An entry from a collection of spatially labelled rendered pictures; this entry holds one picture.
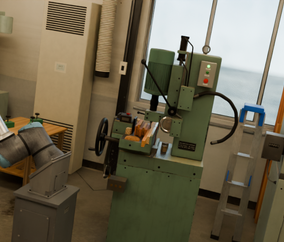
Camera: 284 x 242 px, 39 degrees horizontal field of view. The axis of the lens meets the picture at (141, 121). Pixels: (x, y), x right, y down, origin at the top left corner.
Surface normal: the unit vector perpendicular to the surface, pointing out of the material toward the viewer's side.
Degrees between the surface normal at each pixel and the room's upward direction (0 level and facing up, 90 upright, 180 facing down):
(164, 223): 90
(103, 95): 90
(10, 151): 71
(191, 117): 90
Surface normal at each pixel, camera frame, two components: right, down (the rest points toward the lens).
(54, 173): 0.92, 0.22
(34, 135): 0.33, -0.29
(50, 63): -0.27, 0.17
